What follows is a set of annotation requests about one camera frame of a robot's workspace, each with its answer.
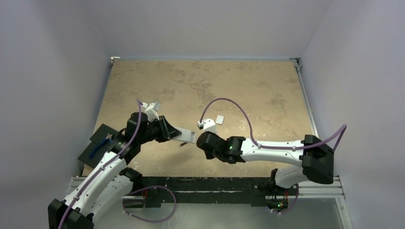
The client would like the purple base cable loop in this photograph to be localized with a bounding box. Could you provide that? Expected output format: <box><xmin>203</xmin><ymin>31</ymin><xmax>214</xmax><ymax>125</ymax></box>
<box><xmin>122</xmin><ymin>186</ymin><xmax>177</xmax><ymax>224</ymax></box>

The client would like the white battery cover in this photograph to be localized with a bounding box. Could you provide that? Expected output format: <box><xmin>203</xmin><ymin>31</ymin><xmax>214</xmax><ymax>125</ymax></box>
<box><xmin>215</xmin><ymin>115</ymin><xmax>224</xmax><ymax>125</ymax></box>

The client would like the black box with blue tool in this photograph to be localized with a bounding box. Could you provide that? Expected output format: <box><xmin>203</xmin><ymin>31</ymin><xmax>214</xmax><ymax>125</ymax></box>
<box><xmin>78</xmin><ymin>124</ymin><xmax>118</xmax><ymax>168</ymax></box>

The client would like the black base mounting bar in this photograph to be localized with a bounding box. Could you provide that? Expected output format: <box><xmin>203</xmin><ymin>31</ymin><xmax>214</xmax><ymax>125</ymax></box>
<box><xmin>121</xmin><ymin>167</ymin><xmax>299</xmax><ymax>209</ymax></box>

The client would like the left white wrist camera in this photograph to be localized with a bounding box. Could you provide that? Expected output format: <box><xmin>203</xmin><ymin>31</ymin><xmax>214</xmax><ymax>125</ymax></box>
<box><xmin>141</xmin><ymin>101</ymin><xmax>160</xmax><ymax>122</ymax></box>

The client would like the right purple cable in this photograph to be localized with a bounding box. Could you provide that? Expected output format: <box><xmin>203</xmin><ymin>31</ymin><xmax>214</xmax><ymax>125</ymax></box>
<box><xmin>199</xmin><ymin>98</ymin><xmax>347</xmax><ymax>152</ymax></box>

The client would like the aluminium frame rail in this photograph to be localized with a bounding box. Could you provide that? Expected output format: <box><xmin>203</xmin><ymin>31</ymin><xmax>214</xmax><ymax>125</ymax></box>
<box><xmin>290</xmin><ymin>58</ymin><xmax>353</xmax><ymax>229</ymax></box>

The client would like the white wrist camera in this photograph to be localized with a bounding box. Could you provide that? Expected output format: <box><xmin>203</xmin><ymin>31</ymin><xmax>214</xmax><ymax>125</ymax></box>
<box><xmin>197</xmin><ymin>118</ymin><xmax>217</xmax><ymax>134</ymax></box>
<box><xmin>141</xmin><ymin>101</ymin><xmax>160</xmax><ymax>122</ymax></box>

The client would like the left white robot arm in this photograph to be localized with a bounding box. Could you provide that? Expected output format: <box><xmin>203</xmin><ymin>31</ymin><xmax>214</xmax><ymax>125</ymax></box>
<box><xmin>48</xmin><ymin>110</ymin><xmax>195</xmax><ymax>229</ymax></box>

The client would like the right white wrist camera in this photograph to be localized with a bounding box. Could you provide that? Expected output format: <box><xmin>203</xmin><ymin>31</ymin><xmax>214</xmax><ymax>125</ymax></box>
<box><xmin>197</xmin><ymin>118</ymin><xmax>217</xmax><ymax>134</ymax></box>

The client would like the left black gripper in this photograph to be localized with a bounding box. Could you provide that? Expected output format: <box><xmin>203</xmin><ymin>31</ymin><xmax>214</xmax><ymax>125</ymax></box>
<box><xmin>138</xmin><ymin>114</ymin><xmax>181</xmax><ymax>144</ymax></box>

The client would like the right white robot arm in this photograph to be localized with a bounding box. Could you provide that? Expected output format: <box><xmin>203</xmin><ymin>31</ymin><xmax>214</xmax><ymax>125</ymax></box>
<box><xmin>196</xmin><ymin>131</ymin><xmax>334</xmax><ymax>194</ymax></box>

